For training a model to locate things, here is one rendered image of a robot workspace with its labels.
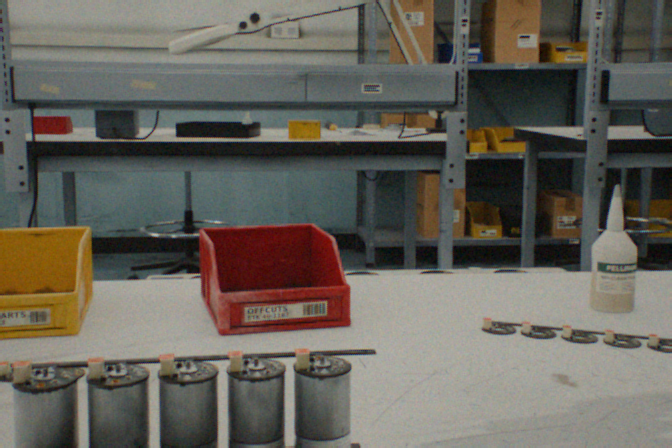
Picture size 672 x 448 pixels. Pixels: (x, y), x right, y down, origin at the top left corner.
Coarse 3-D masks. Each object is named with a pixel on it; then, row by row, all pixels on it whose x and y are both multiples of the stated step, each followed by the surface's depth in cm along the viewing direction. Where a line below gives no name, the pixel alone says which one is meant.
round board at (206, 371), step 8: (176, 368) 37; (200, 368) 37; (208, 368) 36; (216, 368) 37; (160, 376) 36; (168, 376) 36; (176, 376) 36; (184, 376) 36; (192, 376) 36; (200, 376) 36; (208, 376) 36; (216, 376) 36
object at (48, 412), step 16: (16, 400) 35; (32, 400) 35; (48, 400) 35; (64, 400) 35; (16, 416) 35; (32, 416) 35; (48, 416) 35; (64, 416) 35; (16, 432) 35; (32, 432) 35; (48, 432) 35; (64, 432) 35
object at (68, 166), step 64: (0, 0) 251; (0, 64) 253; (64, 64) 255; (128, 64) 257; (192, 64) 259; (256, 64) 260; (448, 64) 266; (64, 192) 322; (448, 192) 275; (448, 256) 278
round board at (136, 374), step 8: (112, 368) 37; (128, 368) 37; (136, 368) 36; (144, 368) 37; (88, 376) 36; (104, 376) 35; (128, 376) 36; (136, 376) 36; (144, 376) 36; (96, 384) 35; (104, 384) 35; (112, 384) 35; (120, 384) 35; (128, 384) 35
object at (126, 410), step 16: (144, 384) 36; (96, 400) 35; (112, 400) 35; (128, 400) 35; (144, 400) 36; (96, 416) 35; (112, 416) 35; (128, 416) 35; (144, 416) 36; (96, 432) 35; (112, 432) 35; (128, 432) 35; (144, 432) 36
